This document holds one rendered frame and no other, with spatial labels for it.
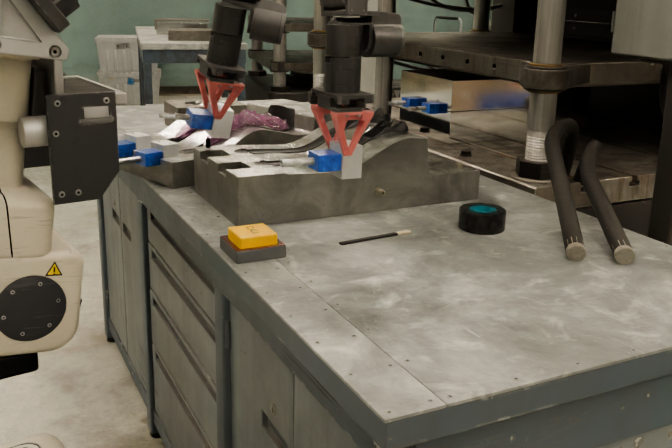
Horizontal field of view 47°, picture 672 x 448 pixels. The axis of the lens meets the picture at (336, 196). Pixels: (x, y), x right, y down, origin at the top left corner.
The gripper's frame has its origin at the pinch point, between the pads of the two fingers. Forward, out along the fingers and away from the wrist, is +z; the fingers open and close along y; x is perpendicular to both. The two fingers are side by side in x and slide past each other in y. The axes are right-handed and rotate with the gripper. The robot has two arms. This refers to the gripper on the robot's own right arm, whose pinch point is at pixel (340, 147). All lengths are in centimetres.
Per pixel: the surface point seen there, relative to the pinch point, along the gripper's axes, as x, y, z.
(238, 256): 19.6, -6.4, 14.0
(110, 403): 21, 101, 95
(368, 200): -11.3, 9.9, 12.5
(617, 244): -34.4, -27.8, 12.0
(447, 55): -67, 68, -8
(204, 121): 14.4, 26.7, -0.6
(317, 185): -0.9, 10.0, 8.8
